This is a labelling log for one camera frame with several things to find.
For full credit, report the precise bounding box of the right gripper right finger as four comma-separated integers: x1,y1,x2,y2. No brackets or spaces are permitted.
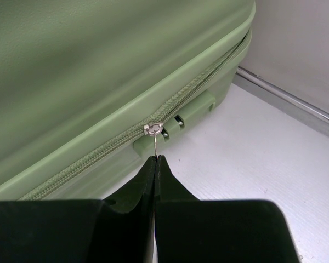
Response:
155,156,299,262

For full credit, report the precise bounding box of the green suitcase blue lining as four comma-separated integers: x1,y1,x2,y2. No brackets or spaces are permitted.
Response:
0,1,256,201

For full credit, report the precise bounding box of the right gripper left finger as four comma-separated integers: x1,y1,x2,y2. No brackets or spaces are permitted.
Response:
0,157,156,262

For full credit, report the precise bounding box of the aluminium table edge rail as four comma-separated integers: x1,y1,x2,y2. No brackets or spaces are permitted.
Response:
233,67,329,138

